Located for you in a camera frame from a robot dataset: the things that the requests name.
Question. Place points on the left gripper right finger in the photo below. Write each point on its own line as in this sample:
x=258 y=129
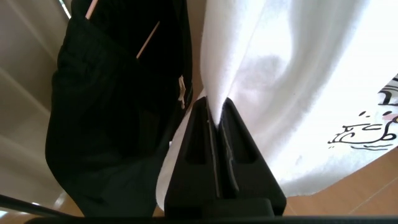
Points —
x=255 y=183

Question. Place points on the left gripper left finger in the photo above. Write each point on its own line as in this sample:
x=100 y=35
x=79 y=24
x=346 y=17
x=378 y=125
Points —
x=192 y=183

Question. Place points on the black shorts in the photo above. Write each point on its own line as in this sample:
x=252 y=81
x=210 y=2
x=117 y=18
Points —
x=109 y=124

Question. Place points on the white garment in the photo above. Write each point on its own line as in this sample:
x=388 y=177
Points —
x=295 y=77

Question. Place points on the pink clothes hanger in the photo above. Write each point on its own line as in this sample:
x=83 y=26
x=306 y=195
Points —
x=147 y=40

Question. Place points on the beige curtain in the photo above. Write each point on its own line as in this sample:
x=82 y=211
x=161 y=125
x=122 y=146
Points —
x=25 y=93

